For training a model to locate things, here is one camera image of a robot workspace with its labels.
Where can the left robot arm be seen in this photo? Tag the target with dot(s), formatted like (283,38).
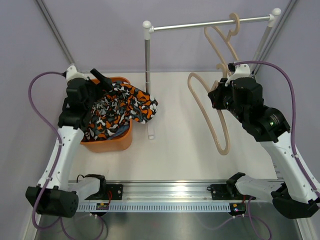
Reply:
(52,195)

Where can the white slotted cable duct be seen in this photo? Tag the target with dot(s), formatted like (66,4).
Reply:
(153,207)

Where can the light blue shorts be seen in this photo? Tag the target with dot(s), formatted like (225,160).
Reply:
(121,130)

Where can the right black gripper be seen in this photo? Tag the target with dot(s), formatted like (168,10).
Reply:
(216,95)

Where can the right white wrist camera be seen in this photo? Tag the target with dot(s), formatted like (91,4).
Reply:
(237,70)

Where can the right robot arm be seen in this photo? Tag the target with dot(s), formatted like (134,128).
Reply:
(293,198)

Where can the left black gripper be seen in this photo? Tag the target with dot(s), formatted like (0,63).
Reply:
(100,90)

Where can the orange plastic basket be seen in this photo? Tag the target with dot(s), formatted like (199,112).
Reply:
(110,140)

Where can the beige hanger of blue shorts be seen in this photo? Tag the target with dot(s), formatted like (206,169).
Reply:
(226,38)

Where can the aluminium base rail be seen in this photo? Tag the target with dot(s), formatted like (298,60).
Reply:
(143,191)

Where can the camouflage orange black shorts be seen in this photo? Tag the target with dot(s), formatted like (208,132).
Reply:
(142,106)

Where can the white metal clothes rack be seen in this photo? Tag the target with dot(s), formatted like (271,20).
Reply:
(176,35)

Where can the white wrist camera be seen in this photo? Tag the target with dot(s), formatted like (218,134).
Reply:
(72,73)
(237,70)

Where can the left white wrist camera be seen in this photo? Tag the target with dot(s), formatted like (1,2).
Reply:
(72,73)

